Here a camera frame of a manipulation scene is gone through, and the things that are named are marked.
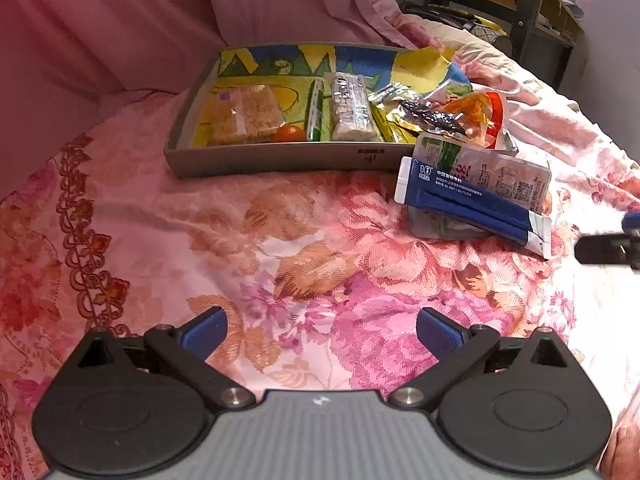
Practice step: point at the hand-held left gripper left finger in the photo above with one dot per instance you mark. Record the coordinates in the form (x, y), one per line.
(207, 330)

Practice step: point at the blue white snack packet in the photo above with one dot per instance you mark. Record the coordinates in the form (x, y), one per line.
(465, 202)

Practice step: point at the small orange fruit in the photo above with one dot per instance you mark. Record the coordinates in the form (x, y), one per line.
(290, 133)

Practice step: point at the orange red snack packet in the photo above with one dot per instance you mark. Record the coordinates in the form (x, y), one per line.
(480, 110)

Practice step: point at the green stick snack packet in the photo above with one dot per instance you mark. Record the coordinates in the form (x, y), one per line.
(315, 110)

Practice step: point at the floral pink blanket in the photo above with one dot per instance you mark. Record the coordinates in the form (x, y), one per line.
(250, 240)

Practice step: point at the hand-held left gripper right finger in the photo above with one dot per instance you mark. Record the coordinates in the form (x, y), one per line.
(440, 332)

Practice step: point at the black object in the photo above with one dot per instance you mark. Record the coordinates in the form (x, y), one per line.
(450, 16)

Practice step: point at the white green snack packet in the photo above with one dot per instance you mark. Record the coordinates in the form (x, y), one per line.
(480, 170)

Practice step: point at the colourful cartoon box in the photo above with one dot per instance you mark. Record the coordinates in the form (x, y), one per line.
(280, 65)

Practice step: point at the long rice cracker packet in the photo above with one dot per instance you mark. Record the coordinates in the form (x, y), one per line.
(350, 105)

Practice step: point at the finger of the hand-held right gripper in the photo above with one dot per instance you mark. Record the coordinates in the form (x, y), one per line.
(605, 249)

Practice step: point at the square rice cracker packet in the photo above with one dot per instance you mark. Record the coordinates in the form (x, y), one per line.
(245, 115)

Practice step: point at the dark dried snack packet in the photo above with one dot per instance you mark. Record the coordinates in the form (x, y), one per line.
(430, 117)

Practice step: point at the plain pink cloth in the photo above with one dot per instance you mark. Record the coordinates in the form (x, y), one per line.
(125, 25)

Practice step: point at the gold foil snack packet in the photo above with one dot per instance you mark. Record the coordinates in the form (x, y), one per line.
(395, 125)

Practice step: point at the grey cardboard box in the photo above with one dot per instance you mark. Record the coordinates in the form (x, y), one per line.
(275, 157)

